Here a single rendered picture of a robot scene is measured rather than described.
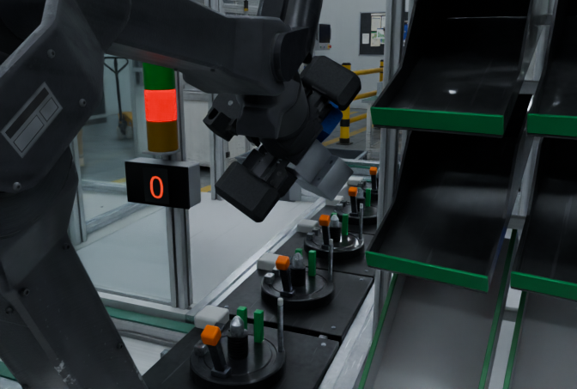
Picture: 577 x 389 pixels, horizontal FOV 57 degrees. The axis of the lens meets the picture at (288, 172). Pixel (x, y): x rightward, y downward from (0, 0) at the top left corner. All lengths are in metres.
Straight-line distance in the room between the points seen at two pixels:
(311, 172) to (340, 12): 11.54
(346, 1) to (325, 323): 11.29
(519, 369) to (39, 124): 0.62
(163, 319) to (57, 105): 0.85
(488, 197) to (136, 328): 0.66
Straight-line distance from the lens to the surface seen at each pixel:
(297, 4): 0.48
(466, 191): 0.70
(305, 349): 0.88
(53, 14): 0.21
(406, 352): 0.71
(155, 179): 0.91
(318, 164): 0.60
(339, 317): 0.97
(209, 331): 0.73
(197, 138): 6.10
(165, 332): 1.01
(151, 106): 0.89
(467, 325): 0.71
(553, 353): 0.72
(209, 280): 1.37
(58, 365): 0.26
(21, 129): 0.19
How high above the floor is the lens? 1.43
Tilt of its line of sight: 14 degrees down
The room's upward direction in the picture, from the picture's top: straight up
